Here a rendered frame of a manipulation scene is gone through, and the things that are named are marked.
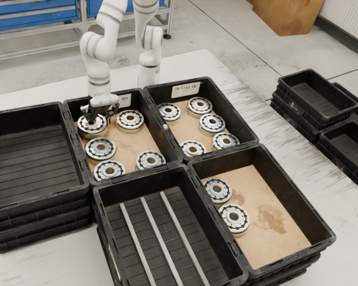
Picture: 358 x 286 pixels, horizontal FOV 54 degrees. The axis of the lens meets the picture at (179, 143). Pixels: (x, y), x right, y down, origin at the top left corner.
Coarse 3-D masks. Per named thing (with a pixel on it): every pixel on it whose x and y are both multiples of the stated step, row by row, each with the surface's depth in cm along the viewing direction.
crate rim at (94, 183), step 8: (136, 88) 135; (144, 96) 132; (64, 104) 123; (152, 112) 126; (72, 120) 118; (160, 120) 124; (72, 128) 116; (160, 128) 122; (168, 136) 119; (80, 144) 111; (80, 152) 109; (176, 152) 114; (88, 168) 107; (152, 168) 108; (160, 168) 109; (88, 176) 103; (120, 176) 105; (128, 176) 105; (96, 184) 101
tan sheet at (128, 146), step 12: (108, 132) 130; (120, 132) 131; (144, 132) 133; (84, 144) 125; (120, 144) 127; (132, 144) 128; (144, 144) 129; (120, 156) 123; (132, 156) 124; (132, 168) 120
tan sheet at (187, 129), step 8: (176, 104) 146; (184, 104) 147; (184, 112) 144; (184, 120) 140; (192, 120) 141; (176, 128) 137; (184, 128) 137; (192, 128) 138; (224, 128) 140; (176, 136) 134; (184, 136) 134; (192, 136) 135; (200, 136) 135; (208, 144) 133
